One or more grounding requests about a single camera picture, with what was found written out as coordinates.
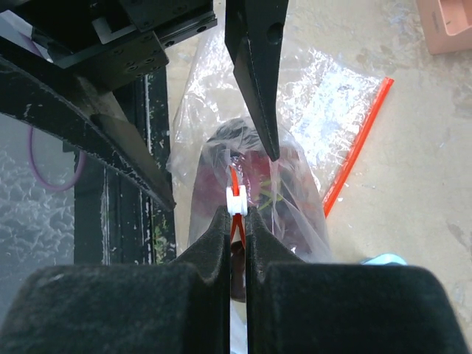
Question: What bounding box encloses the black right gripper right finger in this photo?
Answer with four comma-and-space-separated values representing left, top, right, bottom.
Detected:
246, 208, 469, 353

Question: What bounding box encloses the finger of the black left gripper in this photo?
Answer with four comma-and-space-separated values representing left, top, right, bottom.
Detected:
225, 0, 288, 162

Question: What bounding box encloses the clear zip top bag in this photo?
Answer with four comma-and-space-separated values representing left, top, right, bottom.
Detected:
171, 119, 332, 353
167, 28, 394, 212

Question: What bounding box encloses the light blue plastic basket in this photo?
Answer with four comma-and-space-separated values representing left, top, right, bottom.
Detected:
361, 253, 408, 266

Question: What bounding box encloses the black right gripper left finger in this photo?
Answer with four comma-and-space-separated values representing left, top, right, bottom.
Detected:
1, 207, 230, 353

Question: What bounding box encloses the dark red grape bunch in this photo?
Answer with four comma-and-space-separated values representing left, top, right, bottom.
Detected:
190, 118, 325, 296

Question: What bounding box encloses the orange plastic file organizer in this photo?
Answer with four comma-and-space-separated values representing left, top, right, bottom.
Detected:
416, 0, 471, 55

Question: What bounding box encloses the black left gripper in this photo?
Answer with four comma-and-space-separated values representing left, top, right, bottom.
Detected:
1, 1, 217, 211

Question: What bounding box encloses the black metal base frame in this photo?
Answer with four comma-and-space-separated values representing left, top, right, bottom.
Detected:
74, 69, 177, 265

